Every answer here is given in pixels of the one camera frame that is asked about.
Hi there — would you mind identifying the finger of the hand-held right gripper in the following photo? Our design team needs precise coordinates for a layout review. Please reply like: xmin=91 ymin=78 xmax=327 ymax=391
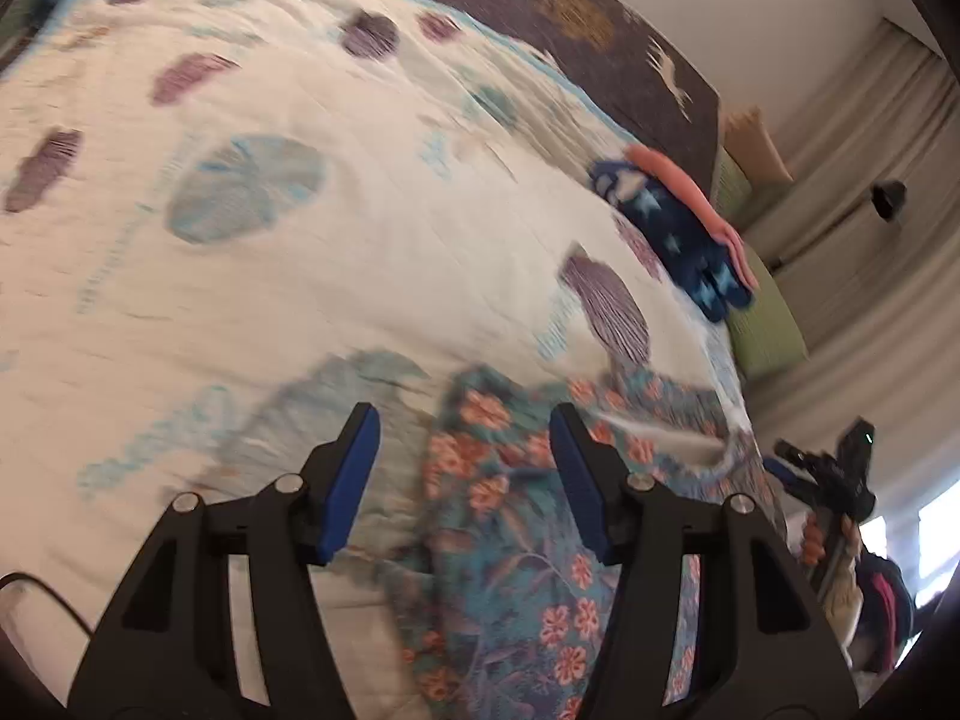
xmin=763 ymin=460 xmax=820 ymax=505
xmin=774 ymin=439 xmax=827 ymax=470

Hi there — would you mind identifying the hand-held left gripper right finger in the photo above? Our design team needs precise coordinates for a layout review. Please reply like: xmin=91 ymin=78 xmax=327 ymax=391
xmin=549 ymin=403 xmax=860 ymax=720

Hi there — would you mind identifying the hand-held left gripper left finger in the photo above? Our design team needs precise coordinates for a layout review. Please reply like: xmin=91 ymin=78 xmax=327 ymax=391
xmin=67 ymin=403 xmax=382 ymax=720

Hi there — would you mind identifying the teal floral garment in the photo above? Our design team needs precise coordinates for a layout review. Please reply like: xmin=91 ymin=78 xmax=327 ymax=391
xmin=386 ymin=364 xmax=788 ymax=720

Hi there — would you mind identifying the person's right forearm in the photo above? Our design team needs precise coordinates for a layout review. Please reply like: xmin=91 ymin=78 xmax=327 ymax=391
xmin=821 ymin=551 xmax=865 ymax=642

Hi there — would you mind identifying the person's right hand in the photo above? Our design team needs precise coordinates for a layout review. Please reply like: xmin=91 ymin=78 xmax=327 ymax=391
xmin=801 ymin=514 xmax=862 ymax=567

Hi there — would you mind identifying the bright window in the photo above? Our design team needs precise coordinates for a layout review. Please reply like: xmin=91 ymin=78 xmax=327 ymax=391
xmin=919 ymin=495 xmax=960 ymax=601

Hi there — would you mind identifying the green pillow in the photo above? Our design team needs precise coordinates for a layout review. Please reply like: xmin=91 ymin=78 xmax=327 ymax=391
xmin=712 ymin=150 xmax=760 ymax=237
xmin=724 ymin=247 xmax=809 ymax=380

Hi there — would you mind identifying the dark and pink cloth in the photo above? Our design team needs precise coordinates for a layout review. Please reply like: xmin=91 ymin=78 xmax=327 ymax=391
xmin=855 ymin=547 xmax=917 ymax=674

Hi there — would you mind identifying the beige curtain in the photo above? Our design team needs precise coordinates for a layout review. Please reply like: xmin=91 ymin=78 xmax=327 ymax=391
xmin=750 ymin=15 xmax=960 ymax=511

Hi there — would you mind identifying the white printed quilt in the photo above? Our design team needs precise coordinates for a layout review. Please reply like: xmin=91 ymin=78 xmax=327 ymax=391
xmin=0 ymin=0 xmax=751 ymax=720

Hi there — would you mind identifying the navy star print garment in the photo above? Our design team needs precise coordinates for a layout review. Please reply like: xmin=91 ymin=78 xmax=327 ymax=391
xmin=587 ymin=157 xmax=755 ymax=323

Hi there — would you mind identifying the small black device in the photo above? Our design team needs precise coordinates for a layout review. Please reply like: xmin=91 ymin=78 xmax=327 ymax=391
xmin=870 ymin=180 xmax=908 ymax=222

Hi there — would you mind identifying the peach pillow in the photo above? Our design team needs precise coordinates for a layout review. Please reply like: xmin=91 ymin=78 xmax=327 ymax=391
xmin=724 ymin=106 xmax=794 ymax=185

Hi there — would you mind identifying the pink folded garment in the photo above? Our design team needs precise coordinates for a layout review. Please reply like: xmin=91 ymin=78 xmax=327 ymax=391
xmin=626 ymin=144 xmax=760 ymax=293

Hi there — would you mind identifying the black cable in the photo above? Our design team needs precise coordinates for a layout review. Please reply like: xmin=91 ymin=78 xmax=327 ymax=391
xmin=0 ymin=574 xmax=98 ymax=642

